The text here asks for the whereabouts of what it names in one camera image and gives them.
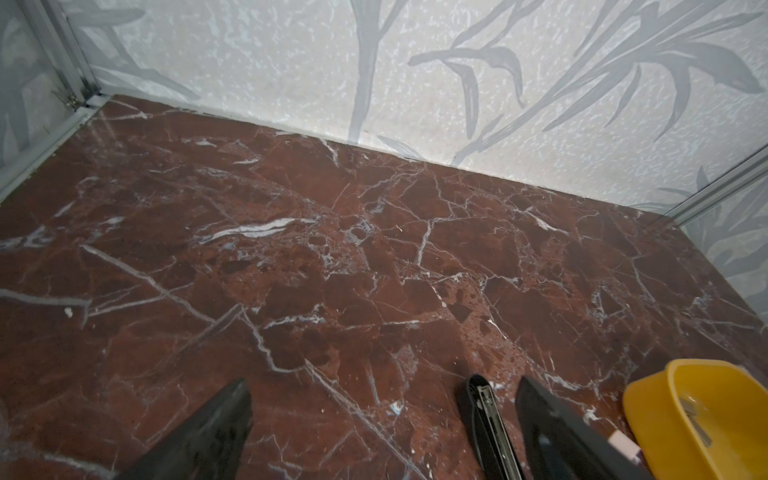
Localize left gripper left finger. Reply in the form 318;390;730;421
117;378;253;479

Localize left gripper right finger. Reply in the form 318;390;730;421
516;376;652;479

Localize pink mini stapler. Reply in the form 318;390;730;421
608;430;641;465

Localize yellow plastic tray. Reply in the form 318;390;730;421
622;359;767;479

